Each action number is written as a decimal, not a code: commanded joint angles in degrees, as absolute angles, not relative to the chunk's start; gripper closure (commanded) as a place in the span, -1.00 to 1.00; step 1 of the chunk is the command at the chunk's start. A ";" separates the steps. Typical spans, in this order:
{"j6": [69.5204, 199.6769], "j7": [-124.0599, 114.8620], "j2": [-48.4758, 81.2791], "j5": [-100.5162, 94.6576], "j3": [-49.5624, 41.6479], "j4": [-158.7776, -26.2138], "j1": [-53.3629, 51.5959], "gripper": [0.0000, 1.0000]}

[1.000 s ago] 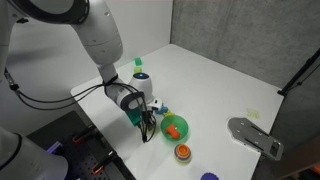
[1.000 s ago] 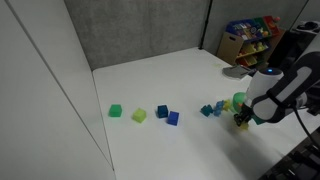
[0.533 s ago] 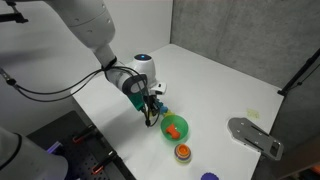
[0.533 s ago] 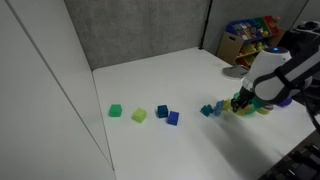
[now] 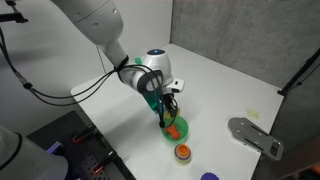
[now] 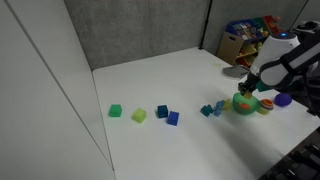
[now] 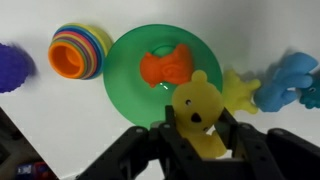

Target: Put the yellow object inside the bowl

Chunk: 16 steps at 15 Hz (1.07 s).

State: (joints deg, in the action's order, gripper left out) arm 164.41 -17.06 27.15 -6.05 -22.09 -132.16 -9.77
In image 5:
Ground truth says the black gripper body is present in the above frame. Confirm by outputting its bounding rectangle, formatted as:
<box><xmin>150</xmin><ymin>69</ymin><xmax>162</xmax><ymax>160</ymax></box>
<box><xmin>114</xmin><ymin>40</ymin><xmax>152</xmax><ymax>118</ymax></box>
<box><xmin>159</xmin><ymin>93</ymin><xmax>179</xmax><ymax>111</ymax></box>

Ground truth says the green translucent bowl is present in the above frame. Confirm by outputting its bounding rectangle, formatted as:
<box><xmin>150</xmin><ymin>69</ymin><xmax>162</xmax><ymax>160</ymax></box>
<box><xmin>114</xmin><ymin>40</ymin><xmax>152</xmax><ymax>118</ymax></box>
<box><xmin>161</xmin><ymin>115</ymin><xmax>190</xmax><ymax>144</ymax></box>

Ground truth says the orange toy piece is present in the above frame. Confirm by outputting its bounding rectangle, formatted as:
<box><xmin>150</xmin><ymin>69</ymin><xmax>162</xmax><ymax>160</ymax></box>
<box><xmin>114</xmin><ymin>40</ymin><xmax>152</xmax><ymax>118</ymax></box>
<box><xmin>165</xmin><ymin>125</ymin><xmax>181</xmax><ymax>139</ymax></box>

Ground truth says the striped stacking toy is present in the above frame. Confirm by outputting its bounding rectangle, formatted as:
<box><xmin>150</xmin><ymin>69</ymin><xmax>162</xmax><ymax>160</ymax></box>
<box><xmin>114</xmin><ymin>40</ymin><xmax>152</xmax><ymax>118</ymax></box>
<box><xmin>173</xmin><ymin>143</ymin><xmax>193</xmax><ymax>165</ymax></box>

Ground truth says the purple ball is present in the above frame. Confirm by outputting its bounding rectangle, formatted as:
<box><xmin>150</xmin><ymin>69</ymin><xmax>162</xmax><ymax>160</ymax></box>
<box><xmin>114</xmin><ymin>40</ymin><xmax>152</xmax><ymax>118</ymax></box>
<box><xmin>200</xmin><ymin>171</ymin><xmax>220</xmax><ymax>180</ymax></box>

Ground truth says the red black clamp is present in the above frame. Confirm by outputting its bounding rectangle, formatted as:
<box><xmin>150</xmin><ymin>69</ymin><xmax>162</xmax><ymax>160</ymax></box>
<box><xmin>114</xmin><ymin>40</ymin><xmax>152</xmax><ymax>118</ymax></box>
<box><xmin>72</xmin><ymin>123</ymin><xmax>98</xmax><ymax>144</ymax></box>
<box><xmin>91</xmin><ymin>149</ymin><xmax>118</xmax><ymax>176</ymax></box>

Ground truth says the grey metal plate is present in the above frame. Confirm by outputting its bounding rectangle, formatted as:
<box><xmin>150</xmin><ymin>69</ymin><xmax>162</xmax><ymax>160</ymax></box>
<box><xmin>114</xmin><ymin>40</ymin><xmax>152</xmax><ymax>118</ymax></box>
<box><xmin>227</xmin><ymin>117</ymin><xmax>285</xmax><ymax>162</ymax></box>

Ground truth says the black perforated mounting board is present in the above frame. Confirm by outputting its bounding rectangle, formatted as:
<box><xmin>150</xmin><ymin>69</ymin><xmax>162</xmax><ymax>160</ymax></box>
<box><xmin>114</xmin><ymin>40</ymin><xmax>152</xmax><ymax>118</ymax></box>
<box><xmin>26</xmin><ymin>110</ymin><xmax>136</xmax><ymax>180</ymax></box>

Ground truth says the black pole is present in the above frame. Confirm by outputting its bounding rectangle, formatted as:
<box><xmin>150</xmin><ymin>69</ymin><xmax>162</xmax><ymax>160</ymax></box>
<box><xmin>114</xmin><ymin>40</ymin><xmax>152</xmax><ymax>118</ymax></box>
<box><xmin>277</xmin><ymin>47</ymin><xmax>320</xmax><ymax>98</ymax></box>

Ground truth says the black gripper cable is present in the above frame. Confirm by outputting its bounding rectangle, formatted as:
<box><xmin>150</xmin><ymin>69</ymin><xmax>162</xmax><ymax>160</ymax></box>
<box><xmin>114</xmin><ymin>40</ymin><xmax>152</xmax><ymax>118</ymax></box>
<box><xmin>133</xmin><ymin>64</ymin><xmax>168</xmax><ymax>129</ymax></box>

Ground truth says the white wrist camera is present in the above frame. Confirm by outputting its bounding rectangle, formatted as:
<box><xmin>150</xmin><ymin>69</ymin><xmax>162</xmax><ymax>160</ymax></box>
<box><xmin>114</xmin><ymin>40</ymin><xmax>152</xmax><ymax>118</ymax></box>
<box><xmin>166</xmin><ymin>78</ymin><xmax>186</xmax><ymax>95</ymax></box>

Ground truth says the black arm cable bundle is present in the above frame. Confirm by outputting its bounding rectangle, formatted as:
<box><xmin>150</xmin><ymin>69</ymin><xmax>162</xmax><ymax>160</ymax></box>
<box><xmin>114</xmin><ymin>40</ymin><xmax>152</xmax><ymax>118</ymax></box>
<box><xmin>0</xmin><ymin>26</ymin><xmax>131</xmax><ymax>108</ymax></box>

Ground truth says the black camera bracket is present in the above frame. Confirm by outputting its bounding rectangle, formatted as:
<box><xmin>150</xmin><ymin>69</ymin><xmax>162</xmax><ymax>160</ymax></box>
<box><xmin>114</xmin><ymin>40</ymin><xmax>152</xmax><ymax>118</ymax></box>
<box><xmin>0</xmin><ymin>0</ymin><xmax>30</xmax><ymax>24</ymax></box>

